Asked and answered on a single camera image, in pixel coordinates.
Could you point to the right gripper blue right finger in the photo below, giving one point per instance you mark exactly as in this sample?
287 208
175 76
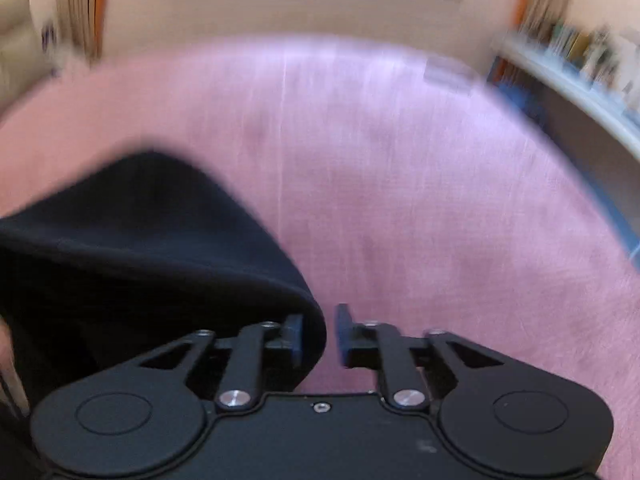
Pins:
367 344

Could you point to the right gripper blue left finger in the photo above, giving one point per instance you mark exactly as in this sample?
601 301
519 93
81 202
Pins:
275 344

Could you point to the black hooded sweatshirt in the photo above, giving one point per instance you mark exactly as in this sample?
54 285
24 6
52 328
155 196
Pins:
143 252

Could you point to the pink quilted bedspread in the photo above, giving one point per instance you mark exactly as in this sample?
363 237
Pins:
398 182

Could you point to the white shelf with books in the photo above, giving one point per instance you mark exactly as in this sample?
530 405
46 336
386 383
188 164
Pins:
592 129

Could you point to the beige curtain orange trim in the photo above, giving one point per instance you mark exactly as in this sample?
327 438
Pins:
81 24

